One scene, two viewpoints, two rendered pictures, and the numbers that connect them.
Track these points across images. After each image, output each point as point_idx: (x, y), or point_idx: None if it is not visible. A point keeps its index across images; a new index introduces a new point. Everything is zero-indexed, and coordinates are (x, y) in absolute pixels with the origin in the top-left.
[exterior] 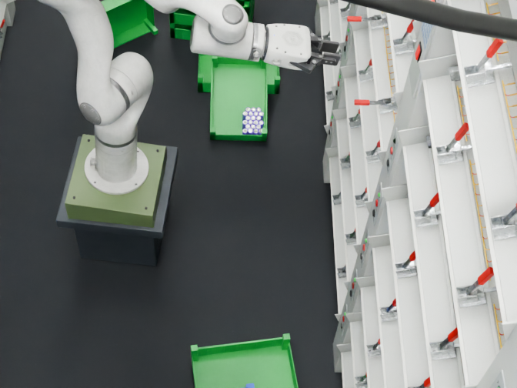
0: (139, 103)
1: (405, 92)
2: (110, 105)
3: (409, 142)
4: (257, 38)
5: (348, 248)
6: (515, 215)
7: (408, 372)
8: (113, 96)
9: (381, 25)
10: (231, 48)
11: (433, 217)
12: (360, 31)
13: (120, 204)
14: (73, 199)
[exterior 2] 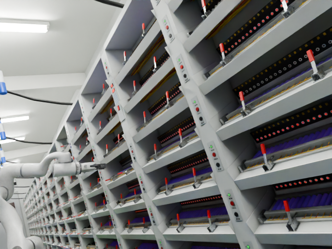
0: None
1: (124, 130)
2: (25, 242)
3: (133, 134)
4: (76, 162)
5: None
6: (144, 29)
7: (176, 150)
8: (26, 239)
9: (116, 178)
10: (68, 165)
11: (148, 121)
12: (114, 207)
13: None
14: None
